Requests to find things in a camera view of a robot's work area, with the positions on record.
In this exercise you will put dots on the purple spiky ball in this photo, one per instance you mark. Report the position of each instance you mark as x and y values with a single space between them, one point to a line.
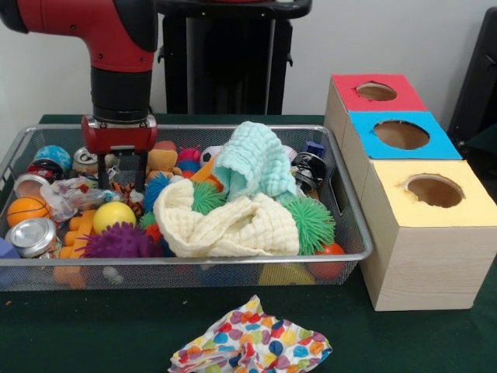
120 242

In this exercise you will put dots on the green spiky ball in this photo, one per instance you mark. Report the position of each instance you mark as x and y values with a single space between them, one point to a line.
206 198
314 221

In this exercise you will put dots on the small orange basketball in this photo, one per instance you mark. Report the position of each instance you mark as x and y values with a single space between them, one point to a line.
27 210

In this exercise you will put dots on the black upright panel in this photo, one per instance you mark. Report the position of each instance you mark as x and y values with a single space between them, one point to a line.
483 78

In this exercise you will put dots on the polka dot cloth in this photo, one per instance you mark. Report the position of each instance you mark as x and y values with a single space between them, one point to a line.
256 342

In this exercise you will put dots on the silver tin can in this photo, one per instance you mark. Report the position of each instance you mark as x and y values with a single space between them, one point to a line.
33 237

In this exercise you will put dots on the brown monkey plush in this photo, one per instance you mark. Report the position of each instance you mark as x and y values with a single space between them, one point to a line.
163 162

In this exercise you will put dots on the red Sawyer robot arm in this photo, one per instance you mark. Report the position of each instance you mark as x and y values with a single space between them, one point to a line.
120 54

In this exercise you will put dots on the mint green cloth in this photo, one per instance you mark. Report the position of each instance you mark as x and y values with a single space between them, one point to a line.
256 159

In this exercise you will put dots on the side table with green cloth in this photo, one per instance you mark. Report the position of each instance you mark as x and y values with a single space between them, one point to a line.
485 144

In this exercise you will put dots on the yellow ball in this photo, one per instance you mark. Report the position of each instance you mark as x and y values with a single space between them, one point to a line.
114 217

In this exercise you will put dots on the dark green tablecloth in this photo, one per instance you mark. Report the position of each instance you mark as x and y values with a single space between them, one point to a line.
78 334

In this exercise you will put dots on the wooden box with three holes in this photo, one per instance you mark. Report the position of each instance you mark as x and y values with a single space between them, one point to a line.
419 264

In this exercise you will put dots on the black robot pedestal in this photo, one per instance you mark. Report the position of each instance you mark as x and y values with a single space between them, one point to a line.
233 62

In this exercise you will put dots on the cream cloth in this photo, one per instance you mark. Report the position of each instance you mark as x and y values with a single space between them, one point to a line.
233 229

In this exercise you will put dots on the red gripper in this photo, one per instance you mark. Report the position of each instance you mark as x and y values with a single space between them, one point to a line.
120 136

